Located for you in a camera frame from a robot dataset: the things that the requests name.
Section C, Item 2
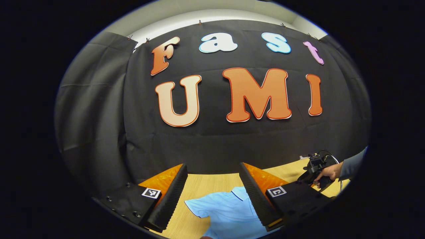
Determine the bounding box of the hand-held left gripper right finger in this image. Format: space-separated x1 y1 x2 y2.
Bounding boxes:
239 162 336 232

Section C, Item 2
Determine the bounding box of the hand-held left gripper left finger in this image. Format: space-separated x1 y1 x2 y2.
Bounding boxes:
93 163 189 233

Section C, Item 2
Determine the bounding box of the light blue T-shirt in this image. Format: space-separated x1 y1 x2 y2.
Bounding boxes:
184 187 280 239

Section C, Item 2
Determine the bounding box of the black backdrop cloth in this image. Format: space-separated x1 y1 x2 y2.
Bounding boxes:
54 20 372 199

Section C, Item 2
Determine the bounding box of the white cable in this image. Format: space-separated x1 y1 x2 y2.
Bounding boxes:
319 150 344 195

